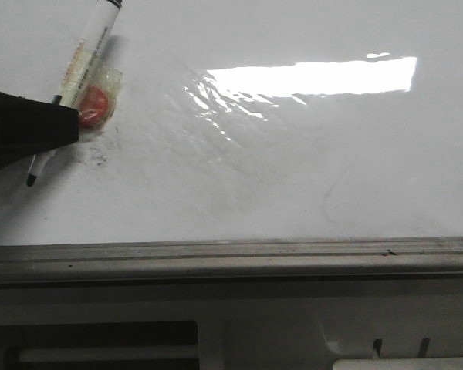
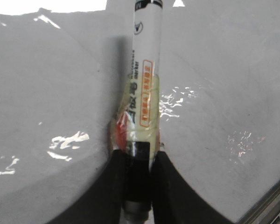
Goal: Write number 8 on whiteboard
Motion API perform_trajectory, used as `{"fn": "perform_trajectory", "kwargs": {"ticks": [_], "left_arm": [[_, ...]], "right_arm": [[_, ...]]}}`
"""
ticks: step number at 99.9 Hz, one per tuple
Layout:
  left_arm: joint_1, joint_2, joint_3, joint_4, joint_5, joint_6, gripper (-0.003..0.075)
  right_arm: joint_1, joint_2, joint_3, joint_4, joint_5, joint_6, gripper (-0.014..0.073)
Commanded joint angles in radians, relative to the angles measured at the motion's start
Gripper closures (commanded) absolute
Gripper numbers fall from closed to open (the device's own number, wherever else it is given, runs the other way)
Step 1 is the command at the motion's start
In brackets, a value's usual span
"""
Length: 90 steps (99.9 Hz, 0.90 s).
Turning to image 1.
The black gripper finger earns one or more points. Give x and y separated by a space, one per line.
30 128

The red ball taped to marker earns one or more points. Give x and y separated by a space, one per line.
100 98

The white black whiteboard marker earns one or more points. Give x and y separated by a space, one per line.
87 57

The white base unit below whiteboard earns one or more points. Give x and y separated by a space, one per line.
395 324

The white whiteboard with aluminium frame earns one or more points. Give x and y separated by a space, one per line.
257 138

